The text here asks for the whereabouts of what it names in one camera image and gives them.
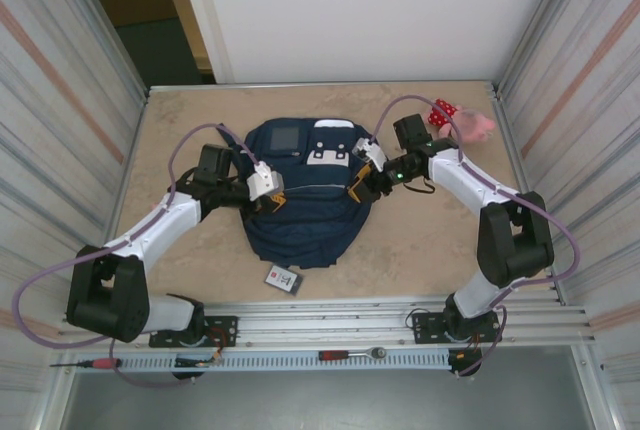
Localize red handled ratchet wrench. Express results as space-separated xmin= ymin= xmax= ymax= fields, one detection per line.
xmin=318 ymin=346 xmax=387 ymax=361

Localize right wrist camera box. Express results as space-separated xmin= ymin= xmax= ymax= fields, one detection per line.
xmin=352 ymin=137 xmax=387 ymax=167

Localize aluminium rail frame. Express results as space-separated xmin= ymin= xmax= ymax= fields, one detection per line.
xmin=53 ymin=302 xmax=596 ymax=351

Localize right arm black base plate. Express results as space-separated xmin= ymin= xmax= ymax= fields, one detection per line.
xmin=411 ymin=310 xmax=501 ymax=346

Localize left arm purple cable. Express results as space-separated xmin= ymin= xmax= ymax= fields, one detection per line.
xmin=10 ymin=122 xmax=266 ymax=390

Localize navy blue backpack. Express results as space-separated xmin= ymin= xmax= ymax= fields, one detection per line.
xmin=214 ymin=117 xmax=381 ymax=271

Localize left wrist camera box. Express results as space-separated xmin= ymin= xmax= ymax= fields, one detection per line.
xmin=245 ymin=160 xmax=285 ymax=201

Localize beige door frame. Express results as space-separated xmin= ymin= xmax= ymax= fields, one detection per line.
xmin=152 ymin=0 xmax=235 ymax=85

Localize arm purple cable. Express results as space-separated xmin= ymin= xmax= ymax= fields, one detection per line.
xmin=369 ymin=93 xmax=581 ymax=379
xmin=10 ymin=122 xmax=266 ymax=390

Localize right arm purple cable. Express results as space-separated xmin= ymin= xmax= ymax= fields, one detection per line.
xmin=369 ymin=93 xmax=581 ymax=379

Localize slotted grey cable duct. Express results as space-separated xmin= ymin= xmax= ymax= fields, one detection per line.
xmin=119 ymin=352 xmax=451 ymax=374

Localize red handled screwdriver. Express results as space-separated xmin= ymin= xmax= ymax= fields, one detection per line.
xmin=48 ymin=357 xmax=124 ymax=370

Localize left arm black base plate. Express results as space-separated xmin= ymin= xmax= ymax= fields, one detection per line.
xmin=148 ymin=315 xmax=239 ymax=349

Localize pink plush toy red dress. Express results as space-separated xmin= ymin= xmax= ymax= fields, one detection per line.
xmin=424 ymin=97 xmax=497 ymax=144

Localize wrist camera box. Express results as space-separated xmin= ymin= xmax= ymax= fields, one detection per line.
xmin=352 ymin=137 xmax=387 ymax=167
xmin=245 ymin=160 xmax=285 ymax=201

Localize small black white-labelled packet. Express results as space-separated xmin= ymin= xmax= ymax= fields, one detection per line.
xmin=263 ymin=264 xmax=305 ymax=296

